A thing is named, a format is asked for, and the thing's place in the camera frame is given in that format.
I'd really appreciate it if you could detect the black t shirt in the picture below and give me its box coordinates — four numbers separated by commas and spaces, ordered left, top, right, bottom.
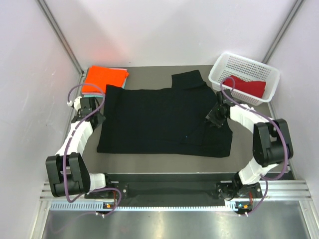
97, 70, 232, 158

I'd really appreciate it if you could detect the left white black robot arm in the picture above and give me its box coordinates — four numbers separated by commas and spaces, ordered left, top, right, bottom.
45, 97, 113, 198

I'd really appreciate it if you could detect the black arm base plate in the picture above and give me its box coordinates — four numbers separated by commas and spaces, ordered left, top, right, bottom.
84, 174, 263, 206

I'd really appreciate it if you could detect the aluminium frame rail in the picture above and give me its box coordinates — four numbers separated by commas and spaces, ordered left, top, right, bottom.
39, 180, 312, 201

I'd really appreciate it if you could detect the red t shirt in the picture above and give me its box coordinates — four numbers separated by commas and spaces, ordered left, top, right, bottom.
223, 75, 266, 98

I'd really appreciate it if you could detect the grey slotted cable duct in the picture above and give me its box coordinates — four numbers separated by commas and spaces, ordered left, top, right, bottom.
50, 200, 248, 212

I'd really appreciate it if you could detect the orange folded t shirt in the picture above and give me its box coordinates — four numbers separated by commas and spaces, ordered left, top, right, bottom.
81, 65, 129, 94

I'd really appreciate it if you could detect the purple cable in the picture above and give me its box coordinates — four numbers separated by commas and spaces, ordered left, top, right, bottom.
219, 76, 291, 217
49, 84, 122, 232

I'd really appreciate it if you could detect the aluminium corner post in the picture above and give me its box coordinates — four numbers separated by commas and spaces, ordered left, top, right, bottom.
36, 0, 84, 75
262, 0, 305, 64

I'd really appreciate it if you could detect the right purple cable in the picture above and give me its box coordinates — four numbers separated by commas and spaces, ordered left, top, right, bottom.
219, 76, 291, 217

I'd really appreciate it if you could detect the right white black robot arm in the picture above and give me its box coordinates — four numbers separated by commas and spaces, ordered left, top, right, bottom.
205, 90, 293, 197

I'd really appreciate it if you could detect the left aluminium corner post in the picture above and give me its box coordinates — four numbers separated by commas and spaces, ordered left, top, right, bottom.
36, 0, 84, 75

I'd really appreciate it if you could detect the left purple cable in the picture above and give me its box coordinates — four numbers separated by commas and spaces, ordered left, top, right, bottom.
49, 84, 122, 232

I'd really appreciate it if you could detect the right aluminium corner post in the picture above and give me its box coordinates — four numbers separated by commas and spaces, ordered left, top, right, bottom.
262, 0, 305, 64

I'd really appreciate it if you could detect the white plastic basket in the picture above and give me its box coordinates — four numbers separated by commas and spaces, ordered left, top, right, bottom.
208, 52, 280, 106

